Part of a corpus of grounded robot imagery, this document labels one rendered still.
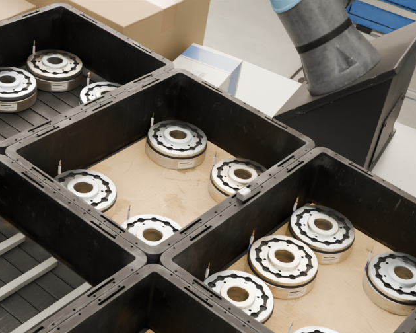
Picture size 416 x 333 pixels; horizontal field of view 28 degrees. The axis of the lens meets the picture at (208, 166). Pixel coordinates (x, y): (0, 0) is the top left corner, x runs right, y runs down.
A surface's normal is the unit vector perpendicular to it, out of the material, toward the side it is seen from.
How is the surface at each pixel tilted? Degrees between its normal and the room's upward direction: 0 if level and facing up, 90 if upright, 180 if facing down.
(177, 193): 0
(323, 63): 72
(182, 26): 90
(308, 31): 86
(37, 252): 0
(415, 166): 0
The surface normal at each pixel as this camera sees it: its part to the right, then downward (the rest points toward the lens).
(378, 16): -0.47, 0.47
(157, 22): 0.80, 0.45
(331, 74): -0.40, 0.13
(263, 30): 0.15, -0.79
